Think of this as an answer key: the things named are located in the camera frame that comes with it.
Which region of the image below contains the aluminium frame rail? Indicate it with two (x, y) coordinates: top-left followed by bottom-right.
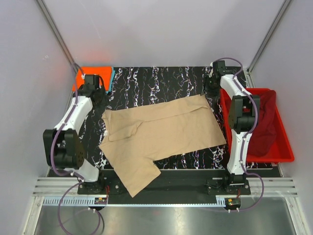
(32, 177), (297, 207)

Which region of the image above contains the left controller board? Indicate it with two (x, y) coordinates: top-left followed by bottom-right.
(94, 197), (108, 205)

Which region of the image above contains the folded teal t-shirt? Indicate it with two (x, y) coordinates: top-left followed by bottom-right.
(107, 67), (115, 93)

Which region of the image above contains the right controller board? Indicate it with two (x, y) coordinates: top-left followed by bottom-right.
(226, 198), (241, 207)

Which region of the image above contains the left aluminium corner post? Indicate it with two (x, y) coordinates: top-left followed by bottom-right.
(34, 0), (79, 74)

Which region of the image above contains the right aluminium corner post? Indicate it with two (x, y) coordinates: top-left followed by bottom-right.
(246, 0), (293, 75)

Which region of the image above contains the controller board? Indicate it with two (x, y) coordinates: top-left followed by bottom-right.
(226, 198), (241, 207)
(94, 197), (108, 205)

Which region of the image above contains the aluminium corner post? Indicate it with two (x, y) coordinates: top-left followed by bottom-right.
(34, 0), (79, 74)
(246, 0), (293, 75)

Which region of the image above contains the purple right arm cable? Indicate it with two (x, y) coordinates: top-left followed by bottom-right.
(212, 56), (264, 213)

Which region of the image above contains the black marble-pattern mat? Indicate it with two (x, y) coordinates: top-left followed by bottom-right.
(79, 67), (229, 170)

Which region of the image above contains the dark red t-shirt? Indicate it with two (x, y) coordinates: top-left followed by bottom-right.
(222, 89), (277, 157)

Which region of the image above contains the folded orange t-shirt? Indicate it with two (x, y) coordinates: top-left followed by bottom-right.
(74, 64), (112, 93)

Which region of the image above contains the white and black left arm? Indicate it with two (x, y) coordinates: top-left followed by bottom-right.
(43, 74), (108, 194)

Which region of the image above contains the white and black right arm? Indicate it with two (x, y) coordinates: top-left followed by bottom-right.
(202, 57), (260, 196)

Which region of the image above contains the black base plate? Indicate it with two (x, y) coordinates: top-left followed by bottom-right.
(78, 169), (251, 196)

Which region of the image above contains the beige t-shirt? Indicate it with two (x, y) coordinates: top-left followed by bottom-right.
(99, 94), (226, 197)

